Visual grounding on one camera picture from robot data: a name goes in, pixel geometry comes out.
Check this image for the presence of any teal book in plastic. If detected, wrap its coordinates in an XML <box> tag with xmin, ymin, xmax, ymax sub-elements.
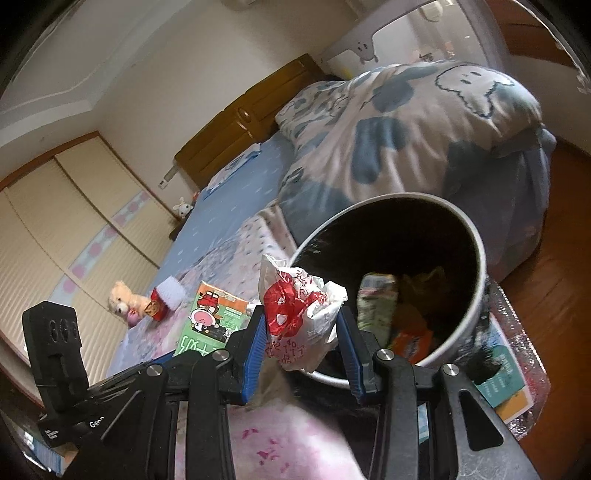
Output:
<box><xmin>478</xmin><ymin>281</ymin><xmax>551</xmax><ymax>440</ymax></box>

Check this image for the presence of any beige teddy bear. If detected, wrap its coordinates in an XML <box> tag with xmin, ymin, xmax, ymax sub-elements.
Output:
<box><xmin>108</xmin><ymin>281</ymin><xmax>150</xmax><ymax>328</ymax></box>

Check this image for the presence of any dark wooden nightstand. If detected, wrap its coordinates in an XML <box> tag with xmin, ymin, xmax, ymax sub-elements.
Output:
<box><xmin>168</xmin><ymin>222</ymin><xmax>184</xmax><ymax>241</ymax></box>

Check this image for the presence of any round trash bin black liner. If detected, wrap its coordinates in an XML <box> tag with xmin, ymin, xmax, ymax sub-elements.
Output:
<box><xmin>290</xmin><ymin>193</ymin><xmax>500</xmax><ymax>385</ymax></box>

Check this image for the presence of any green crumpled wrapper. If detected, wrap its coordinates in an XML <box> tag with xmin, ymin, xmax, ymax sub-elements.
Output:
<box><xmin>356</xmin><ymin>272</ymin><xmax>399</xmax><ymax>347</ymax></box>

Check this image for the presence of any wooden headboard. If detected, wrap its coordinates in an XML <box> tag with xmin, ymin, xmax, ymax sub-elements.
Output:
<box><xmin>174</xmin><ymin>54</ymin><xmax>327</xmax><ymax>189</ymax></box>

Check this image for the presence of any wall switch panel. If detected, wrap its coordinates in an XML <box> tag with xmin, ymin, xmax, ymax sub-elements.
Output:
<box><xmin>158</xmin><ymin>165</ymin><xmax>178</xmax><ymax>190</ymax></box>

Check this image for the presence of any blue pillow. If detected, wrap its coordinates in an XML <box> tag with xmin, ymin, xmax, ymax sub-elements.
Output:
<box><xmin>202</xmin><ymin>143</ymin><xmax>262</xmax><ymax>194</ymax></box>

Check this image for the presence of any orange red snack wrapper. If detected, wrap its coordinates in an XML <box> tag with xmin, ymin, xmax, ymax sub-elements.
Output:
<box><xmin>389</xmin><ymin>323</ymin><xmax>434</xmax><ymax>364</ymax></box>

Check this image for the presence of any red white plastic bag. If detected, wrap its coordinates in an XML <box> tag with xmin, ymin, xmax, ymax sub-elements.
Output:
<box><xmin>259</xmin><ymin>255</ymin><xmax>348</xmax><ymax>373</ymax></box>

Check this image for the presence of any white rabbit toy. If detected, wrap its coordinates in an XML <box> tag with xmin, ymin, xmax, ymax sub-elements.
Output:
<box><xmin>172</xmin><ymin>197</ymin><xmax>193</xmax><ymax>219</ymax></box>

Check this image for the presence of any green cartoon milk carton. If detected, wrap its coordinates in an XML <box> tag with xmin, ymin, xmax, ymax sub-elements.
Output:
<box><xmin>174</xmin><ymin>282</ymin><xmax>250</xmax><ymax>356</ymax></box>

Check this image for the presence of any blue grey cloud duvet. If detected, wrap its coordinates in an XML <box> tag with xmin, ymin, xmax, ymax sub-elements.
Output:
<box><xmin>276</xmin><ymin>61</ymin><xmax>556</xmax><ymax>280</ymax></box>

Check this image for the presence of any light blue bed sheet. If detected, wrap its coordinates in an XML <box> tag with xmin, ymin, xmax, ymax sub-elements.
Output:
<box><xmin>153</xmin><ymin>133</ymin><xmax>294</xmax><ymax>284</ymax></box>

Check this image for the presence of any floral pink blue blanket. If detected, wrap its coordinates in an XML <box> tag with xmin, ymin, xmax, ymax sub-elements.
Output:
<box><xmin>105</xmin><ymin>202</ymin><xmax>366</xmax><ymax>480</ymax></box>

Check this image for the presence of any beige sliding door wardrobe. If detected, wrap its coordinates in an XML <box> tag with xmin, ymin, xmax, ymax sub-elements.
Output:
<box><xmin>1</xmin><ymin>133</ymin><xmax>175</xmax><ymax>403</ymax></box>

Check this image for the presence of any grey bed guard rail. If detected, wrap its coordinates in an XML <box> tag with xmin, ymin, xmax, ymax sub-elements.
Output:
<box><xmin>318</xmin><ymin>0</ymin><xmax>511</xmax><ymax>79</ymax></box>

